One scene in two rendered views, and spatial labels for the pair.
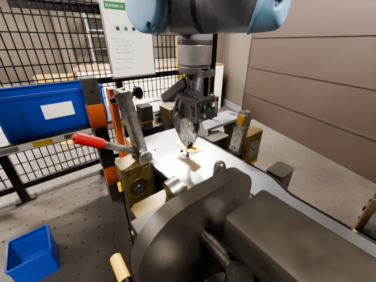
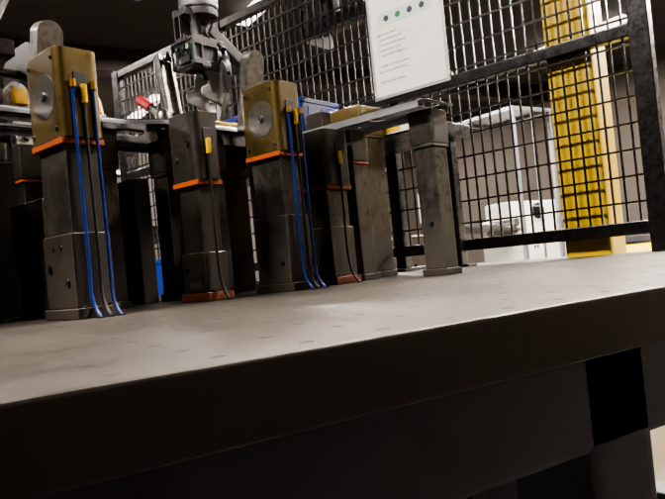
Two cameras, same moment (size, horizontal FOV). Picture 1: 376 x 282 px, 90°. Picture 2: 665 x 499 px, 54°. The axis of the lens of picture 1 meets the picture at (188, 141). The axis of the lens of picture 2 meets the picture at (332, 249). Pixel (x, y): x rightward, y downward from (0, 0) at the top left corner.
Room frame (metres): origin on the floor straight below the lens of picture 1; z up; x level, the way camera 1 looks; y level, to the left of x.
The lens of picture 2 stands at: (0.42, -1.30, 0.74)
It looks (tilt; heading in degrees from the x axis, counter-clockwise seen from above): 1 degrees up; 79
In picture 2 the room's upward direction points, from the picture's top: 6 degrees counter-clockwise
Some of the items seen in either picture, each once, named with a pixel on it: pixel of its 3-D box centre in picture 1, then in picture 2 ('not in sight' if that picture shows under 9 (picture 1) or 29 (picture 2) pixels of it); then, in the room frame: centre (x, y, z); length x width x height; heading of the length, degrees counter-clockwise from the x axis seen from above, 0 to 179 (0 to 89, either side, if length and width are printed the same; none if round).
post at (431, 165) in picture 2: (228, 143); (434, 192); (0.82, -0.20, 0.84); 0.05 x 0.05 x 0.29; 38
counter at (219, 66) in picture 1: (154, 88); not in sight; (3.90, 0.68, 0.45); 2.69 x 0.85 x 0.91; 111
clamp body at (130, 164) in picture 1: (136, 216); not in sight; (0.36, 0.14, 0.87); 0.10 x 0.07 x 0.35; 128
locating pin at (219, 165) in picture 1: (219, 171); (164, 126); (0.37, -0.08, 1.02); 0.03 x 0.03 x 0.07
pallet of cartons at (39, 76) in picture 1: (54, 82); not in sight; (5.90, 4.10, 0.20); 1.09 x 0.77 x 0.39; 111
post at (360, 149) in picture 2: not in sight; (355, 206); (0.71, -0.06, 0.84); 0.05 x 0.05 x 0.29; 38
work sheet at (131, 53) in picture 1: (130, 41); (407, 31); (0.96, 0.26, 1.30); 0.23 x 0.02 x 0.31; 128
